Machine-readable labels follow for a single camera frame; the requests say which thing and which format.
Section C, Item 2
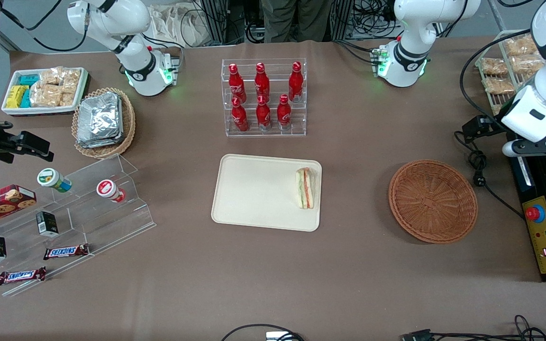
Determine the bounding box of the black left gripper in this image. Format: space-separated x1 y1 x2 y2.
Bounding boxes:
462 92 526 143

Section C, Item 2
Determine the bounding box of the triangular sandwich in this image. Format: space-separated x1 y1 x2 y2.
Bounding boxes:
295 167 318 209

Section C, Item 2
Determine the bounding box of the white rectangular snack tray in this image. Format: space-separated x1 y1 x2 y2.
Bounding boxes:
1 67 89 117

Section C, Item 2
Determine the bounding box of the round brown wicker basket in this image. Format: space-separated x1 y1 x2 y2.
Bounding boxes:
388 160 479 244

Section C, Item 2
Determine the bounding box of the oval light wicker basket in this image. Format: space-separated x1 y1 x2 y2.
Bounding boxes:
72 87 136 159

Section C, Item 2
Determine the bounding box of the cream rectangular tray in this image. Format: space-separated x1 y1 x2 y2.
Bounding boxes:
211 154 322 232

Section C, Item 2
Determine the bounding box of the green lid white cup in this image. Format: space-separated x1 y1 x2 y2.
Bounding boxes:
37 168 72 193

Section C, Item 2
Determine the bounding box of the clear bag of rice crackers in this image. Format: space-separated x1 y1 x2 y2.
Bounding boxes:
30 84 76 108
39 67 82 91

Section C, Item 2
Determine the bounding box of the yellow snack packet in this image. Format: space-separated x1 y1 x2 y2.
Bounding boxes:
6 85 28 108

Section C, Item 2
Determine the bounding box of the stack of silver foil packets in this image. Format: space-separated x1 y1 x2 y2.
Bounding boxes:
77 92 123 149

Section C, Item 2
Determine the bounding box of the red lid white cup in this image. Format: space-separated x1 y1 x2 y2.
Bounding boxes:
96 179 126 203

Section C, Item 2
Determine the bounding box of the clear acrylic stepped stand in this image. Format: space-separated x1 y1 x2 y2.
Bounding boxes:
0 154 156 297

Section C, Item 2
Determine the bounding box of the brown snickers bar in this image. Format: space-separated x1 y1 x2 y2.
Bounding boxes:
0 267 46 286
43 243 90 260

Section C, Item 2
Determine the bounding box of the black control box yellow panel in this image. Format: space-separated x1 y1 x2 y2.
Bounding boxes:
510 142 546 283

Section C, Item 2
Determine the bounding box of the red cola bottle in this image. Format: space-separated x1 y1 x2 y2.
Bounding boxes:
288 62 304 102
228 63 247 103
256 95 272 132
277 94 292 131
255 63 270 100
231 97 249 132

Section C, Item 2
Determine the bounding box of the clear acrylic bottle rack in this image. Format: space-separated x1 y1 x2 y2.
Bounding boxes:
221 58 307 137

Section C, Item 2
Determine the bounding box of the person in dark trousers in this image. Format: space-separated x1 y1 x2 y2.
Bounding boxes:
261 0 333 43

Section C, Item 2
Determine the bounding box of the black connector plug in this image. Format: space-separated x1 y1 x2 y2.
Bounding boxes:
401 329 434 341

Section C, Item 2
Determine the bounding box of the black power cable with plug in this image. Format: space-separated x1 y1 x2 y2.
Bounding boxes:
454 131 525 219

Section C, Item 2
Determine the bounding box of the white wire rack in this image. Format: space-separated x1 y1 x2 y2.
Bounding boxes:
474 29 546 117

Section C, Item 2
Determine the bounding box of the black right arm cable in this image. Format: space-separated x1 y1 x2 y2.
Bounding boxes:
0 0 89 53

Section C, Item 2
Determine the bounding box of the black tangled cable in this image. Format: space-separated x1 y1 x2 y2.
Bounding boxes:
432 315 546 341

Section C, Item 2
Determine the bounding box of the black looped cable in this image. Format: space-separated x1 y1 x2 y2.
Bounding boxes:
221 324 304 341

